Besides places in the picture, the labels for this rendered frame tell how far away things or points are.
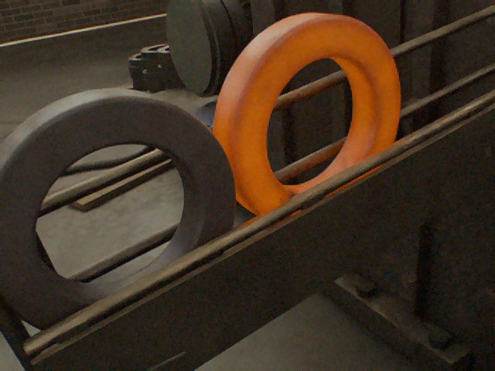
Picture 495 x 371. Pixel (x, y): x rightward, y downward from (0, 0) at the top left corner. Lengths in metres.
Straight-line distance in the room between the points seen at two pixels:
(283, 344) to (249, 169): 0.81
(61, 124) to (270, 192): 0.18
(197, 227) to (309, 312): 0.87
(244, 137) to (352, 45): 0.12
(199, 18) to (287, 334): 1.03
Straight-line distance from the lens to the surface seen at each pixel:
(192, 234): 0.39
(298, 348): 1.15
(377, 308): 1.14
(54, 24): 6.55
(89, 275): 0.42
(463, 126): 0.53
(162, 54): 2.23
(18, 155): 0.32
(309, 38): 0.40
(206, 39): 1.69
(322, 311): 1.24
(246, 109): 0.38
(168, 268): 0.37
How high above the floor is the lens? 0.81
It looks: 27 degrees down
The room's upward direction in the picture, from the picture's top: 6 degrees counter-clockwise
